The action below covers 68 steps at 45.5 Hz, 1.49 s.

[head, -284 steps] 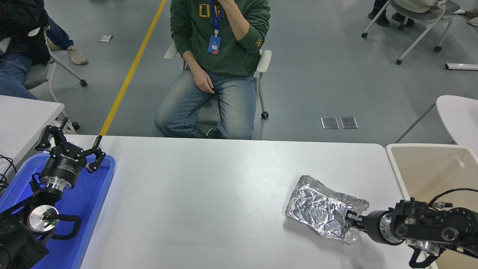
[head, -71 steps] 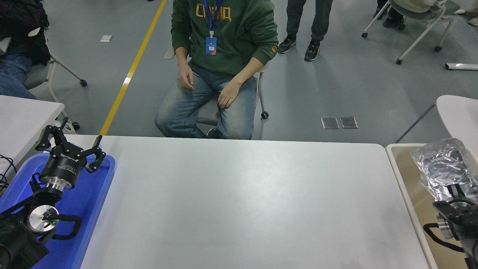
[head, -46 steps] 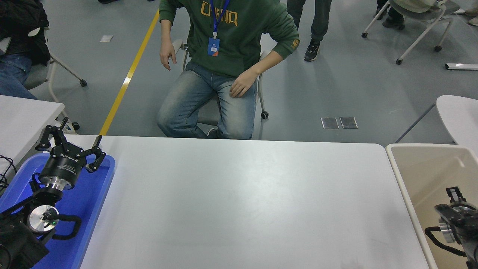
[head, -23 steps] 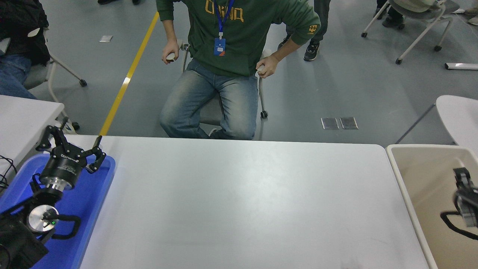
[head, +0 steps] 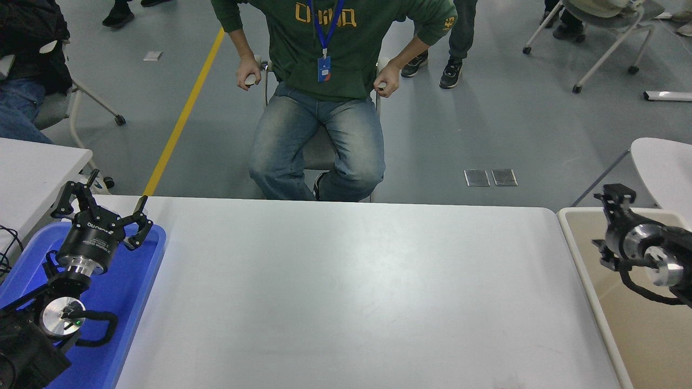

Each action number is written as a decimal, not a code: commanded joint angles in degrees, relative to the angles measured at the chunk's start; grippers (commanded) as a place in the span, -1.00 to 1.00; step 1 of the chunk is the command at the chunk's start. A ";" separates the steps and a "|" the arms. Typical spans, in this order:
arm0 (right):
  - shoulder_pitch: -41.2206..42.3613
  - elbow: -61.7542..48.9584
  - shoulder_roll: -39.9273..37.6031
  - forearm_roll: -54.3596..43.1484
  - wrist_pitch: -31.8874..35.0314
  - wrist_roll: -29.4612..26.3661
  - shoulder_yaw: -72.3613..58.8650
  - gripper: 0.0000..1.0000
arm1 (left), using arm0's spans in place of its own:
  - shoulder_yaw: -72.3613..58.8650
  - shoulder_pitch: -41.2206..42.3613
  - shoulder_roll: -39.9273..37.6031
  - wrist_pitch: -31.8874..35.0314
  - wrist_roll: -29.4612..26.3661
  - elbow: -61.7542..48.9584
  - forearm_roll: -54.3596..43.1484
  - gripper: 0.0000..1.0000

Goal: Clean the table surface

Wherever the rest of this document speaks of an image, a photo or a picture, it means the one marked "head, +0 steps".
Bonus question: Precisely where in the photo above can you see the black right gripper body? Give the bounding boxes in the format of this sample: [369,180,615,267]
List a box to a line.
[604,211,648,262]

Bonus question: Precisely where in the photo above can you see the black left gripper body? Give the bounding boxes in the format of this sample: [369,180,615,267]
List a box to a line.
[59,211,127,265]

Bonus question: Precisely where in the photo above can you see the person's right hand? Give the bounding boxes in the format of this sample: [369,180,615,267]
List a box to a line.
[235,53,264,90]

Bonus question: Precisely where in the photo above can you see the person's left hand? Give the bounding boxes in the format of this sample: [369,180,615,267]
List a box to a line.
[373,69,402,99]

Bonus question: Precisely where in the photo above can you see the white side table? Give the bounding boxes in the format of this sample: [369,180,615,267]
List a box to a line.
[0,137,94,259]

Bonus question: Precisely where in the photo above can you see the blue plastic tray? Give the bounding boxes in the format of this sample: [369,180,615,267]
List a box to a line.
[0,220,168,389]

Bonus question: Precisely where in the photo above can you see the large pale plastic bin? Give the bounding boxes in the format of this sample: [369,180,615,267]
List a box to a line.
[557,207,692,389]

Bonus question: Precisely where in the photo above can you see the grey wheeled chair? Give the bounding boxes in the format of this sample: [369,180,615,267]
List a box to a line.
[35,38,128,194]
[522,0,668,94]

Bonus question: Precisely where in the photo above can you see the white bar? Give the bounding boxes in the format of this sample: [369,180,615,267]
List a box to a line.
[643,91,692,102]

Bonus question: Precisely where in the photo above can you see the grey chair with white armrests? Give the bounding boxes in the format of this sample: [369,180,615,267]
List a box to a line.
[244,54,390,202]

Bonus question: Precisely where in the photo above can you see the black cable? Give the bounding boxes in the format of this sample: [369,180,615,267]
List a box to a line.
[0,223,25,281]

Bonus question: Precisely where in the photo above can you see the blue lanyard with badge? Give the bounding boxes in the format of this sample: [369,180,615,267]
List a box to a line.
[307,0,345,83]

